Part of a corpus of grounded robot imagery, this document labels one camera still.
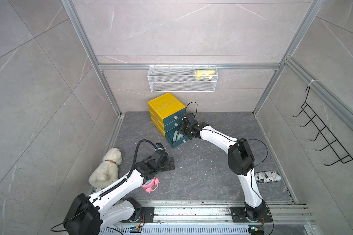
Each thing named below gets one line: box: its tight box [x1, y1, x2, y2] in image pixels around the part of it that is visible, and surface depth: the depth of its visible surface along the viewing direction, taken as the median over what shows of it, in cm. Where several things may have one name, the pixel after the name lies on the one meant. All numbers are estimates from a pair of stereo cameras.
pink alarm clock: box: [141, 177, 161, 194], surface depth 83 cm
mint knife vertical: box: [172, 130, 178, 142], surface depth 106 cm
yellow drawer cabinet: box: [147, 92, 187, 138], surface depth 97 cm
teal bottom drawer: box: [165, 127, 190, 149], surface depth 102 cm
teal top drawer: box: [162, 107, 187, 126], surface depth 94 cm
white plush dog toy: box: [88, 147, 123, 189], surface depth 83 cm
